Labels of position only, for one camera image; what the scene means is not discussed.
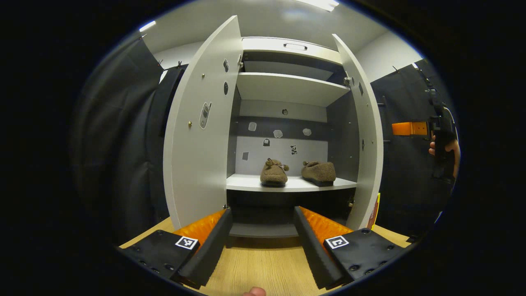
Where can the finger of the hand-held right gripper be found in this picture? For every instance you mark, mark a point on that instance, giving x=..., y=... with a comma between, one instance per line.
x=409, y=128

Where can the brown fuzzy shoe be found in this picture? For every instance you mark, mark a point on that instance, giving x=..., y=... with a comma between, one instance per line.
x=273, y=174
x=320, y=172

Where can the white shoe cabinet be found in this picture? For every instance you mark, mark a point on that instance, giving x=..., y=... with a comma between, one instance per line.
x=287, y=183

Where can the ceiling light panel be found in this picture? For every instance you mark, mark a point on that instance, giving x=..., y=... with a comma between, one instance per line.
x=318, y=4

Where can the ceiling strip light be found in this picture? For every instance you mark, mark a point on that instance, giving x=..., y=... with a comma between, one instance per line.
x=147, y=26

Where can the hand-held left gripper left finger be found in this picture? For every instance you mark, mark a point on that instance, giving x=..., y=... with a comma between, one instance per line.
x=211, y=246

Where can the black backdrop cloth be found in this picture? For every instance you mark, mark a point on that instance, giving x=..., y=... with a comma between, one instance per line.
x=119, y=164

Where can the white shoe cabinet door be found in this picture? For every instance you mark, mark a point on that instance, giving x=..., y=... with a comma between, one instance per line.
x=367, y=164
x=193, y=172

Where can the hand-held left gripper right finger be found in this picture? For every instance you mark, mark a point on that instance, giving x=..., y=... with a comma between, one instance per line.
x=312, y=246

